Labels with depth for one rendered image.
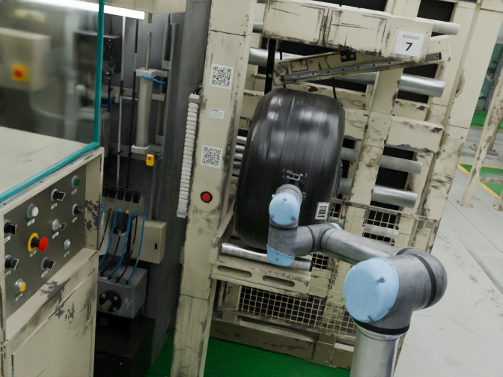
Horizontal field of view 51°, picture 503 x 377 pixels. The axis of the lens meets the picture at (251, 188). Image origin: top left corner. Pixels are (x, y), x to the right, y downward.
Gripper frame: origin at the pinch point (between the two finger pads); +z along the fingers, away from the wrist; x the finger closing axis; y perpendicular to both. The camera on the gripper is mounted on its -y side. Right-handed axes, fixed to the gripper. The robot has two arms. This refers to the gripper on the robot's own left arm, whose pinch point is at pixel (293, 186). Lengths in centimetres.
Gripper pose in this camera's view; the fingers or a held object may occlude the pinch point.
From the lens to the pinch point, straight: 166.3
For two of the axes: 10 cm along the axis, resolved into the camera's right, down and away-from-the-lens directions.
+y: 1.7, -9.5, -2.6
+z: 1.5, -2.4, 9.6
